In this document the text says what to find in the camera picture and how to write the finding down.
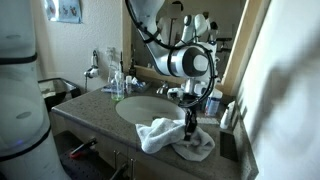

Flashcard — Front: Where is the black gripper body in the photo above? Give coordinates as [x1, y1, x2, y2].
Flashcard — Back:
[184, 106, 199, 131]

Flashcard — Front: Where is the white terry towel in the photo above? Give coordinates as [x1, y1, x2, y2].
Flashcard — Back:
[135, 117, 216, 163]

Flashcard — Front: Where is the white pill blister pack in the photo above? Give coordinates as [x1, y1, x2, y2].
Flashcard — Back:
[196, 116, 220, 127]

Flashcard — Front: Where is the white squeeze tube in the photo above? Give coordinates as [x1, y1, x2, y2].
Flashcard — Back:
[219, 100, 237, 131]

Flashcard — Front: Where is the chrome faucet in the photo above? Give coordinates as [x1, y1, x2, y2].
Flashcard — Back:
[155, 80, 171, 96]

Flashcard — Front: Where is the white oval sink basin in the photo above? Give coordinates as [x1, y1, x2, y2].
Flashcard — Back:
[115, 95, 188, 127]

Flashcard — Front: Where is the granite backsplash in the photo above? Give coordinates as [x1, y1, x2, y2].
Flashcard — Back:
[232, 99, 261, 180]

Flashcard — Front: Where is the small white tube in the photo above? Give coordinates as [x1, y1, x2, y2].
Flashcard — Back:
[131, 76, 148, 93]

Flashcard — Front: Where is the small white amber bottle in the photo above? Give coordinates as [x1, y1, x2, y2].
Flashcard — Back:
[125, 75, 134, 96]

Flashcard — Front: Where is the clear glass soap dispenser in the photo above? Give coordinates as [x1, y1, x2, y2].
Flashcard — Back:
[110, 63, 126, 102]

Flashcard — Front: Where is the beige vanity cabinet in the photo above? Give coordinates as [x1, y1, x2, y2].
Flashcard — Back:
[49, 111, 201, 180]

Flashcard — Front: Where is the blue pill blister pack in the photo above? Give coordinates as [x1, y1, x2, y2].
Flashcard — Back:
[100, 84, 116, 94]

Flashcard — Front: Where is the wood framed mirror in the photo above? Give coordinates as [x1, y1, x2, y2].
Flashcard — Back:
[121, 0, 272, 98]

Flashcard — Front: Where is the black perforated mounting board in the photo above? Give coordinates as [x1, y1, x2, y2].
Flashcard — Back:
[58, 146, 118, 180]

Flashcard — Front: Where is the trash bin with liner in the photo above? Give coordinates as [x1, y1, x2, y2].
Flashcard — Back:
[37, 77, 83, 113]

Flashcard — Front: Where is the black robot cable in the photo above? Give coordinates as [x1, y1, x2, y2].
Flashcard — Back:
[124, 0, 218, 110]

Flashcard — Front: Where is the black clamp orange handle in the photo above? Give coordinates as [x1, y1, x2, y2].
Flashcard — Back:
[68, 137, 100, 160]

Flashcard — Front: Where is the white wall hair dryer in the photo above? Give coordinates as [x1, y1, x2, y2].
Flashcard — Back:
[83, 49, 101, 80]

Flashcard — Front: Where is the blue wall poster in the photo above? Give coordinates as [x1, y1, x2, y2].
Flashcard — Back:
[44, 0, 83, 25]

